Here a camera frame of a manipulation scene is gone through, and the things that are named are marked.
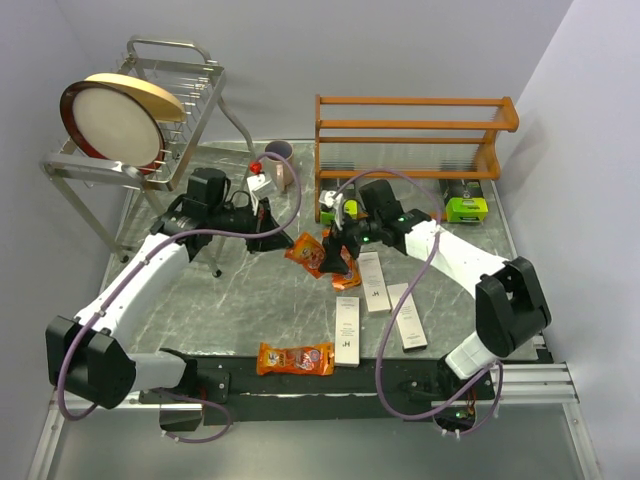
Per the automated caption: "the white box right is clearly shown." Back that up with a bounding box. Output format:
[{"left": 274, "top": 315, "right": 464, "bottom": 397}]
[{"left": 387, "top": 283, "right": 428, "bottom": 352}]

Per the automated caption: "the steel dish rack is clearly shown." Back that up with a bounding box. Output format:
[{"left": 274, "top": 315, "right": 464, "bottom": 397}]
[{"left": 41, "top": 35, "right": 256, "bottom": 263}]

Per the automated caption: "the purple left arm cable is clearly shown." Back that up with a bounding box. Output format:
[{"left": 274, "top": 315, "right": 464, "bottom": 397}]
[{"left": 55, "top": 152, "right": 304, "bottom": 444}]

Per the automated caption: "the red rimmed white plate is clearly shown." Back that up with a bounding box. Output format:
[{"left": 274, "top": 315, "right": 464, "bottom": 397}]
[{"left": 59, "top": 81, "right": 165, "bottom": 175}]

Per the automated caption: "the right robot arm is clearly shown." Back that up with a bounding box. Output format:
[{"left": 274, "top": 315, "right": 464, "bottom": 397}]
[{"left": 318, "top": 179, "right": 551, "bottom": 398}]

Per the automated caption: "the white box middle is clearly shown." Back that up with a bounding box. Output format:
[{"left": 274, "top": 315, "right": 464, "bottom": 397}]
[{"left": 358, "top": 252, "right": 391, "bottom": 313}]

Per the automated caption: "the white box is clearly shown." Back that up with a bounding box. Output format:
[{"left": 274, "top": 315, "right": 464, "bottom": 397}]
[
  {"left": 358, "top": 252, "right": 391, "bottom": 313},
  {"left": 387, "top": 283, "right": 428, "bottom": 352},
  {"left": 334, "top": 297, "right": 360, "bottom": 368}
]

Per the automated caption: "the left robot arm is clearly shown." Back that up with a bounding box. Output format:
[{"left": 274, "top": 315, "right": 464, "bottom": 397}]
[{"left": 45, "top": 163, "right": 293, "bottom": 409}]

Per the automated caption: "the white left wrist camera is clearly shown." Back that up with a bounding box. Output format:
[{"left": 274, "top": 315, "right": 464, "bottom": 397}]
[{"left": 246, "top": 173, "right": 278, "bottom": 202}]

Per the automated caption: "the black green razor box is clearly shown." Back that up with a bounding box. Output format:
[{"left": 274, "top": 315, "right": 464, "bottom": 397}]
[
  {"left": 319, "top": 184, "right": 366, "bottom": 225},
  {"left": 439, "top": 179, "right": 488, "bottom": 223}
]

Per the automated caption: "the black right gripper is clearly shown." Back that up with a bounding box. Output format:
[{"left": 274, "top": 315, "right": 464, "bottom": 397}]
[{"left": 318, "top": 206, "right": 382, "bottom": 275}]

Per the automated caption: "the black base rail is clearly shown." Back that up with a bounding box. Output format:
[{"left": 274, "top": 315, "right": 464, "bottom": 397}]
[{"left": 133, "top": 356, "right": 464, "bottom": 433}]

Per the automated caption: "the white box left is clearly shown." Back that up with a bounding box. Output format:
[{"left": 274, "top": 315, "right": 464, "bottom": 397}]
[{"left": 334, "top": 297, "right": 360, "bottom": 368}]

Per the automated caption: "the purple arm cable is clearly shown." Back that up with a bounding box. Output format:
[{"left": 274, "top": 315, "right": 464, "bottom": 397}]
[
  {"left": 55, "top": 152, "right": 304, "bottom": 444},
  {"left": 374, "top": 169, "right": 506, "bottom": 437}
]

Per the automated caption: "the pink mug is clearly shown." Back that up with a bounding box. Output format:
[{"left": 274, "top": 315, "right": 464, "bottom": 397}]
[{"left": 263, "top": 140, "right": 294, "bottom": 192}]

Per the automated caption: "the tan wooden plate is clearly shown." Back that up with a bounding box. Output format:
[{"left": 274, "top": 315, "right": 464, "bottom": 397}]
[{"left": 86, "top": 73, "right": 187, "bottom": 123}]

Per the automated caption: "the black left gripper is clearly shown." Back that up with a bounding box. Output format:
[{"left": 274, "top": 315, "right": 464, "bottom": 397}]
[{"left": 208, "top": 194, "right": 294, "bottom": 254}]

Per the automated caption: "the orange razor pack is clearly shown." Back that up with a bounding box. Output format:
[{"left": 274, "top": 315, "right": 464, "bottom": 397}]
[
  {"left": 284, "top": 232, "right": 325, "bottom": 279},
  {"left": 256, "top": 342, "right": 334, "bottom": 376},
  {"left": 322, "top": 228, "right": 361, "bottom": 291}
]

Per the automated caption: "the aluminium frame rail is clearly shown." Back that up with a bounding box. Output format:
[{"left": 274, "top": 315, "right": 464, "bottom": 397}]
[{"left": 27, "top": 364, "right": 206, "bottom": 480}]

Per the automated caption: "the orange wooden shelf rack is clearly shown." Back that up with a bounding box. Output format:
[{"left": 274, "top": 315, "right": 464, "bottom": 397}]
[{"left": 314, "top": 95, "right": 520, "bottom": 196}]

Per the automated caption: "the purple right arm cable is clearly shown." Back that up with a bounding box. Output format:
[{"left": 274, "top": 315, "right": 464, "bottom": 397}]
[{"left": 374, "top": 169, "right": 506, "bottom": 437}]

